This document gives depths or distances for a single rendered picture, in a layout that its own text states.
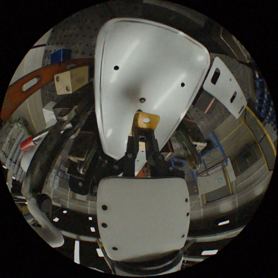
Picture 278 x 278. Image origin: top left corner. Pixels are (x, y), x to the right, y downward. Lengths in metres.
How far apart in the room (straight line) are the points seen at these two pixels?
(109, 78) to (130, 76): 0.04
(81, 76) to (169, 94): 0.17
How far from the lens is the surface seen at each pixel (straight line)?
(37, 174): 0.16
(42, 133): 0.20
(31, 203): 0.53
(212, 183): 8.15
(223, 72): 0.26
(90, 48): 0.53
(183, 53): 0.19
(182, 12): 0.23
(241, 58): 0.26
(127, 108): 0.19
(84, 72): 0.16
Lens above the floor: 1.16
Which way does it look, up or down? 40 degrees down
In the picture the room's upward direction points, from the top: 179 degrees clockwise
